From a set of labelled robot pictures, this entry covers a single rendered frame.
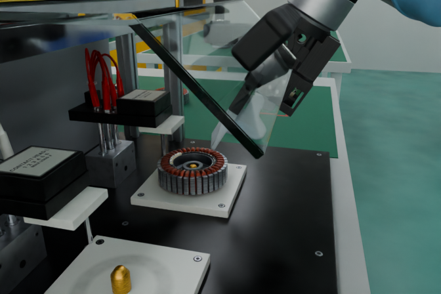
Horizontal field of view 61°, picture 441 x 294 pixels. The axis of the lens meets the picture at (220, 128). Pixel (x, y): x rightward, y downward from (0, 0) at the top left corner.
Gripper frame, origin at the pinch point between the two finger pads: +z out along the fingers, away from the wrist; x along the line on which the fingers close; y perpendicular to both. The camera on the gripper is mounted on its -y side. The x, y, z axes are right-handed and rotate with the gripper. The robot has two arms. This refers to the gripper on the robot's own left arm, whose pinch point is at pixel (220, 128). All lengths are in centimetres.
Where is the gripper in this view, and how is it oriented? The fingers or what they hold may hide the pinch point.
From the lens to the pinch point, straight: 56.8
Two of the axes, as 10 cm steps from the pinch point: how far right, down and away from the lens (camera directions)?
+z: -4.9, 7.7, 4.2
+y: 8.4, 5.4, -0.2
